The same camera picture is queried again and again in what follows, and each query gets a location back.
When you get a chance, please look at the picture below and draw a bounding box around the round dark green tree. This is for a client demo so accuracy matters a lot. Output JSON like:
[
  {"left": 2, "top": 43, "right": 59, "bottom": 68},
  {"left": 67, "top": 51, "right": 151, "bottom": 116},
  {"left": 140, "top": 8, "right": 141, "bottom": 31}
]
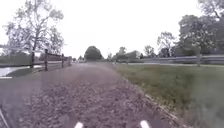
[{"left": 83, "top": 45, "right": 104, "bottom": 62}]

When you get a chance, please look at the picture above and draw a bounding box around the grey gravel path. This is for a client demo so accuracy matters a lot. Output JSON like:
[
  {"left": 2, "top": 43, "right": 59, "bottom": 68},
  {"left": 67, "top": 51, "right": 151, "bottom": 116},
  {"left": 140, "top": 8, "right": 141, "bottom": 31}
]
[{"left": 0, "top": 62, "right": 188, "bottom": 128}]

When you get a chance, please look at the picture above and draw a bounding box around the green grass verge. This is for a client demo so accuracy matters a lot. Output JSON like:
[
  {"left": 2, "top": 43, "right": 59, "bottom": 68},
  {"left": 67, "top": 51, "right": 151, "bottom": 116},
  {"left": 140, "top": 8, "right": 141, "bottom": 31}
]
[{"left": 105, "top": 62, "right": 224, "bottom": 128}]

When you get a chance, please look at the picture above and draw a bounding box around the dark wooden fence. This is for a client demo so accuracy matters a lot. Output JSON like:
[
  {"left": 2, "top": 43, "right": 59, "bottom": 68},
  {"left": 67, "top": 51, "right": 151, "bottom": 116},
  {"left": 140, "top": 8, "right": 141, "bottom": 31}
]
[{"left": 0, "top": 49, "right": 73, "bottom": 72}]

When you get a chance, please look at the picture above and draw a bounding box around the robot's own part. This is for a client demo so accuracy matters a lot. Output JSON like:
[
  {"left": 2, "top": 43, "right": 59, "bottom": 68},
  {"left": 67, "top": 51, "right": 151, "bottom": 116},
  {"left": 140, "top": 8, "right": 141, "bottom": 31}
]
[
  {"left": 73, "top": 121, "right": 84, "bottom": 128},
  {"left": 139, "top": 119, "right": 151, "bottom": 128}
]

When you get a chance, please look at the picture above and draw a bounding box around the tall bare-branched tree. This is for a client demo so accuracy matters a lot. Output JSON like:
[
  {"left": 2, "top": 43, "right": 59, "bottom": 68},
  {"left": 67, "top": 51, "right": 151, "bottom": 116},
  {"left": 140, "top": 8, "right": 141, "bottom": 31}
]
[{"left": 2, "top": 0, "right": 66, "bottom": 57}]

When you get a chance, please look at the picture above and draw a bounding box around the grass strip beside fence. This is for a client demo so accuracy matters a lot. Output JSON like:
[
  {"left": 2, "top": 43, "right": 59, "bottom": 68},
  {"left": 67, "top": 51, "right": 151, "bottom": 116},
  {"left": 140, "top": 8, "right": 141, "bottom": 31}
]
[{"left": 6, "top": 65, "right": 71, "bottom": 80}]

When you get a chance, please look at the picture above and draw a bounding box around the row of trees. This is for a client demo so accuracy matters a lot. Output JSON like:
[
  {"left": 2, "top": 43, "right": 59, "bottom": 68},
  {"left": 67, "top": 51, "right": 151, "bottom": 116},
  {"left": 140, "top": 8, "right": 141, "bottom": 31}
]
[{"left": 113, "top": 0, "right": 224, "bottom": 62}]

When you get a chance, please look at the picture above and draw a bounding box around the grey asphalt road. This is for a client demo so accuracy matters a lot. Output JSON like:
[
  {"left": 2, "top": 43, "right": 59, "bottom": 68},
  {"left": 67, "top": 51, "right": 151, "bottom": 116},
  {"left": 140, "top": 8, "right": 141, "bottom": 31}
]
[{"left": 0, "top": 65, "right": 44, "bottom": 78}]

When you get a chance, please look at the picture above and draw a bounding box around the grey guard rail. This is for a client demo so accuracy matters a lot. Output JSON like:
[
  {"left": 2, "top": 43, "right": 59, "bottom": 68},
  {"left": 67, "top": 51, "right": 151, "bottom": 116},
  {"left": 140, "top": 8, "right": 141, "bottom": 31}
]
[{"left": 139, "top": 54, "right": 224, "bottom": 66}]

